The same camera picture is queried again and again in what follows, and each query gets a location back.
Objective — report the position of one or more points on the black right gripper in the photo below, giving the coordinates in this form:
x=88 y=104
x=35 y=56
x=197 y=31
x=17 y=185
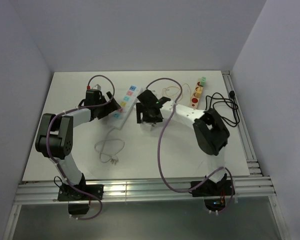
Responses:
x=140 y=107

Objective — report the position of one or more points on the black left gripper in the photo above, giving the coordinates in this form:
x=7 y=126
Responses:
x=111 y=107

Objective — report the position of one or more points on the white multicolour power strip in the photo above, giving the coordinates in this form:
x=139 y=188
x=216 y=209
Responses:
x=129 y=98

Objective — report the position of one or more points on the beige red power strip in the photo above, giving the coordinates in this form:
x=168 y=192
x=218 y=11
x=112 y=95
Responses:
x=193 y=103

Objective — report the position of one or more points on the yellow usb charger plug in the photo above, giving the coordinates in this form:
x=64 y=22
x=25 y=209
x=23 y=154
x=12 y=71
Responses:
x=198 y=92

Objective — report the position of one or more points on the green usb charger plug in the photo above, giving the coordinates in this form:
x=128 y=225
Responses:
x=202 y=81

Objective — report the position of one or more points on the white cube socket adapter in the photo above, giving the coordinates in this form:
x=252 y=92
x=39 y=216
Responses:
x=147 y=126

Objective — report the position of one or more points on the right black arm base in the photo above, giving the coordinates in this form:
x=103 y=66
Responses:
x=219 y=191

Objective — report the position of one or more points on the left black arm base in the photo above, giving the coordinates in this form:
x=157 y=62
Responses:
x=78 y=203

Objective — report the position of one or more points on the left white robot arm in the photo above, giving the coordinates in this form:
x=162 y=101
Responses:
x=54 y=138

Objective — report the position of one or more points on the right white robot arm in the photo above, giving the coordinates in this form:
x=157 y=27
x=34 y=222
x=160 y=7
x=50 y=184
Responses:
x=209 y=129

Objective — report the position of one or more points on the aluminium front rail frame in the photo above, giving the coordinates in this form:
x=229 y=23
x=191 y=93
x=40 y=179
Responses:
x=45 y=193

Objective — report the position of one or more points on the aluminium rail frame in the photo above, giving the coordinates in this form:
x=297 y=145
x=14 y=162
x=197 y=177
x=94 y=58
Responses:
x=45 y=193
x=240 y=156

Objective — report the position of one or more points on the aluminium right rail frame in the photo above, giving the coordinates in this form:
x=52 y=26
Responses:
x=240 y=156

